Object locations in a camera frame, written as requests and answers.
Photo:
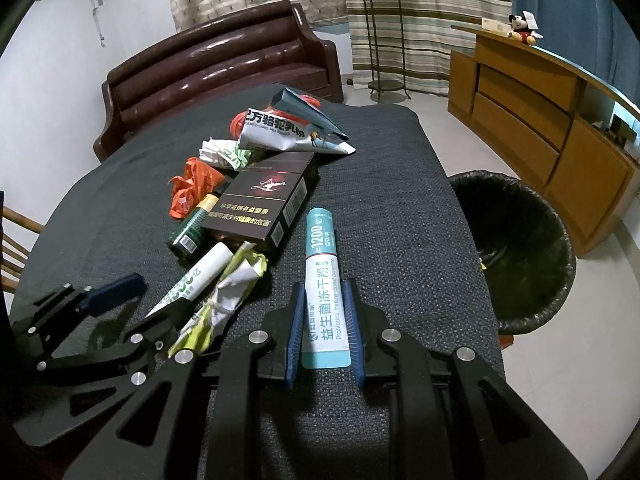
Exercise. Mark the cartoon mouse plush toy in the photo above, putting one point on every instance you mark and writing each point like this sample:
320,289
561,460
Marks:
522,30

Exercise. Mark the blue curtain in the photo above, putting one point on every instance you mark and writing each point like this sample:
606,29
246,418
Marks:
570,0

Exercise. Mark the striped curtain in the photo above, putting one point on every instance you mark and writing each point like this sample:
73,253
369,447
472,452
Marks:
440,20

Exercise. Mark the black metal plant stand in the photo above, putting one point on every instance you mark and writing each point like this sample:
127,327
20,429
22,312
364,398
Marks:
387,86

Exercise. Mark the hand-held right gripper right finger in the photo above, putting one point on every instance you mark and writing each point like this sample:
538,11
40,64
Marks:
356,335

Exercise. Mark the white air conditioner pipe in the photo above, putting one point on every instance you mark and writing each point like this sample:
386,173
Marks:
101,20

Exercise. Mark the green and white wrapper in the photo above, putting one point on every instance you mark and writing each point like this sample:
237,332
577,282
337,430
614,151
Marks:
230,285

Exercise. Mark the green bottle with yellow cap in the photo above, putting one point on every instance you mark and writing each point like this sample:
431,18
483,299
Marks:
190,230

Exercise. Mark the wooden cabinet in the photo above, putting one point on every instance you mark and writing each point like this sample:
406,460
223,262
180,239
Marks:
525,110

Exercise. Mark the white and green tube packet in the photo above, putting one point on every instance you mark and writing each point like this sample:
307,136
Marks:
200,272

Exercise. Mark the dark brown leather sofa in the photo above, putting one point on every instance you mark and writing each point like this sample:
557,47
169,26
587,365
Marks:
210,60

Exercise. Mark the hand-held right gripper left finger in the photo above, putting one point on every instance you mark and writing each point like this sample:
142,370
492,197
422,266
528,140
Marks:
295,332

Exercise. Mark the trash bin with black liner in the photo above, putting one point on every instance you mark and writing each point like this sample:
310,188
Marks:
540,240

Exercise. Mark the dark brown cigarette carton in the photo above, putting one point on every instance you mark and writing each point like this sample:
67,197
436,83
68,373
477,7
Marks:
260,195

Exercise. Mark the orange-red plastic bag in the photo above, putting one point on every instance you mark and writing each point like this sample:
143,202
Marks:
239,122
192,185

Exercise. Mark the dark grey tablecloth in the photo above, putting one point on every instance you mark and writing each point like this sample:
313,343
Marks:
390,210

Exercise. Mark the silver camel print powder bag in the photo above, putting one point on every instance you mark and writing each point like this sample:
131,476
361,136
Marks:
280,132

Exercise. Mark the white and green tissue packet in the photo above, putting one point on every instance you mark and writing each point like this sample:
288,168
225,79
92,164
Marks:
220,152

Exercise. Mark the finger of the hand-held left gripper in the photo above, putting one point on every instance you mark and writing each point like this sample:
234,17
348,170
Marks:
117,287
130,342

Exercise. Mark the wooden chair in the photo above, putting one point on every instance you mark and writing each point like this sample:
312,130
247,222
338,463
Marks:
15,220

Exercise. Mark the small cardboard box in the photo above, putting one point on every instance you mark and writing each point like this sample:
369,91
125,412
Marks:
495,25

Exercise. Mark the teal and white sachet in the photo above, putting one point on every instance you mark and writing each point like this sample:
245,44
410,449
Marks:
322,285

